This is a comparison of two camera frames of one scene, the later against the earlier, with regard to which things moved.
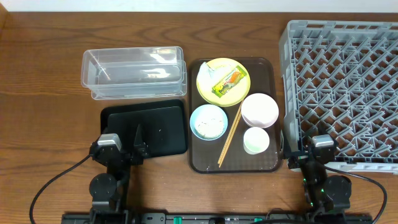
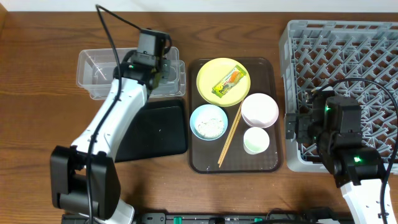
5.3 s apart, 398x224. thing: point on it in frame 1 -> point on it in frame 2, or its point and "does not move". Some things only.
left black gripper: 123,154 -> 166,72
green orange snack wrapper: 221,88 does not move
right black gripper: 304,157 -> 290,126
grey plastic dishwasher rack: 340,78 does not move
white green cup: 256,140 does not move
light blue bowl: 209,122 does not move
